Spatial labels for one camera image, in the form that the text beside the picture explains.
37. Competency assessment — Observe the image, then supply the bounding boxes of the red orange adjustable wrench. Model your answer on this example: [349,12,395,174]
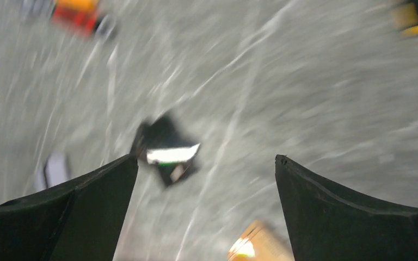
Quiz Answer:
[51,0,117,40]

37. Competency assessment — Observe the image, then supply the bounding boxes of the orange card stack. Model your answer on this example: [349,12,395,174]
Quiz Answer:
[227,220,294,261]

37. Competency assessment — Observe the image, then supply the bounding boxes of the silver magnetic stripe card stack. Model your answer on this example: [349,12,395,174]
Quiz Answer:
[35,153,71,191]

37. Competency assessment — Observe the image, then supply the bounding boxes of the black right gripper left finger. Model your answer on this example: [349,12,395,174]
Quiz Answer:
[0,156,138,260]

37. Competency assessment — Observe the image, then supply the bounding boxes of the black VIP card stack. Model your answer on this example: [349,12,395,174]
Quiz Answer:
[129,113,201,188]

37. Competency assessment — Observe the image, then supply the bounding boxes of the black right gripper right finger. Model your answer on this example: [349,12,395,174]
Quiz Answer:
[275,155,418,260]

